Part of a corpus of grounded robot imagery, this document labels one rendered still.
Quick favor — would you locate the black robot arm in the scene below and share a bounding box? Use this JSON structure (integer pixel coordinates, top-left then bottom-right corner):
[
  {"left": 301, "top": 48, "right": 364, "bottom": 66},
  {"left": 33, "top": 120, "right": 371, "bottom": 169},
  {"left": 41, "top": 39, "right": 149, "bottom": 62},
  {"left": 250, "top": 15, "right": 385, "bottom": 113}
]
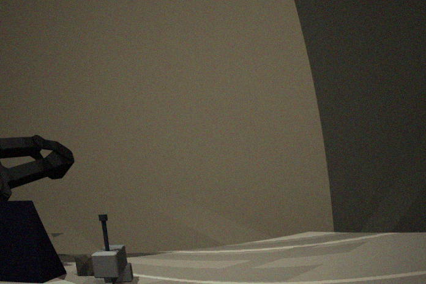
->
[{"left": 0, "top": 135, "right": 74, "bottom": 201}]

